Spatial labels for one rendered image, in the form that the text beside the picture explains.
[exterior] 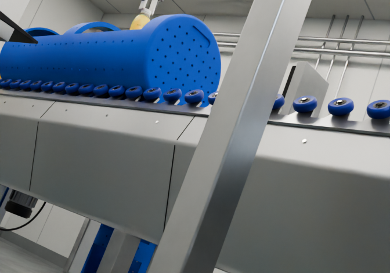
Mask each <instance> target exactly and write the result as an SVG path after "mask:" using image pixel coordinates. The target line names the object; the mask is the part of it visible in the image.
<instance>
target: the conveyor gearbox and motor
mask: <svg viewBox="0 0 390 273"><path fill-rule="evenodd" d="M9 199H10V201H7V203H6V206H5V208H4V209H5V210H6V211H7V212H10V213H13V214H15V215H18V216H20V217H23V218H25V219H27V218H30V216H31V214H32V208H35V206H36V203H37V201H38V199H37V198H34V197H32V196H29V195H27V194H24V193H22V192H19V191H16V190H14V189H12V192H11V194H10V196H9ZM45 204H46V202H44V204H43V205H42V207H41V208H40V210H39V211H38V213H37V214H36V215H35V216H34V217H33V218H32V219H31V220H30V221H29V222H27V223H25V224H23V225H21V226H19V227H16V228H11V229H3V228H0V230H1V231H13V230H17V229H19V228H22V227H24V226H26V225H27V224H29V223H31V222H32V221H33V220H34V219H35V218H36V217H37V216H38V215H39V213H40V212H41V210H42V209H43V208H44V206H45Z"/></svg>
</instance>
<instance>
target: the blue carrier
mask: <svg viewBox="0 0 390 273"><path fill-rule="evenodd" d="M90 28H97V29H99V30H101V31H103V32H90V33H82V32H84V31H85V30H87V29H90ZM23 30H24V31H26V32H27V33H28V34H30V35H31V36H32V37H33V38H34V39H36V40H37V41H38V44H34V43H21V42H5V43H4V45H3V47H2V49H1V52H0V75H1V78H2V79H3V80H4V81H5V80H7V79H12V80H13V81H15V80H18V79H21V80H22V81H23V82H24V81H27V80H31V81H32V82H36V81H42V82H43V83H46V82H50V81H53V82H54V83H55V84H57V83H60V82H65V83H66V84H67V85H69V84H72V83H79V84H80V86H82V85H85V84H88V83H91V84H93V85H94V88H95V87H97V86H99V85H103V84H106V85H108V86H109V89H111V88H112V87H115V86H118V85H123V86H124V87H125V91H126V90H127V89H129V88H131V87H134V86H140V87H141V88H142V90H143V93H144V92H145V90H147V89H150V88H154V87H158V88H160V89H161V96H159V99H160V100H159V101H158V102H157V103H159V104H161V103H163V102H165V100H164V98H163V94H164V92H166V91H168V90H170V89H174V88H178V89H180V90H181V92H182V96H181V97H180V98H179V100H180V102H179V103H178V104H177V105H184V104H186V103H187V102H186V101H185V94H186V93H187V92H189V91H192V90H196V89H200V90H202V91H203V92H204V98H203V99H202V100H201V102H202V104H201V105H200V106H199V107H204V108H205V107H207V106H209V102H208V96H209V95H210V94H211V93H213V92H216V91H217V89H218V86H219V81H220V78H221V55H220V51H219V47H218V44H217V41H216V39H215V37H214V35H213V33H212V32H211V30H210V29H209V28H208V27H207V25H206V24H204V23H203V22H202V21H201V20H200V19H198V18H196V17H194V16H191V15H189V14H171V15H164V16H159V17H156V18H154V19H152V20H150V21H149V22H148V23H147V24H146V25H145V26H144V27H143V28H142V29H139V30H123V31H121V30H120V29H119V28H118V27H116V26H114V25H112V24H110V23H106V22H101V21H97V22H90V23H81V24H77V25H76V26H73V27H71V28H70V29H69V30H67V31H66V32H65V33H64V34H63V35H60V34H58V33H57V32H55V31H53V30H50V29H48V28H43V27H35V28H26V29H23ZM143 93H142V94H141V95H140V96H141V99H140V100H138V101H139V102H142V101H144V100H146V99H145V98H144V96H143ZM123 95H124V97H123V98H122V99H121V100H125V99H128V98H127V97H126V95H125V93H124V94H123Z"/></svg>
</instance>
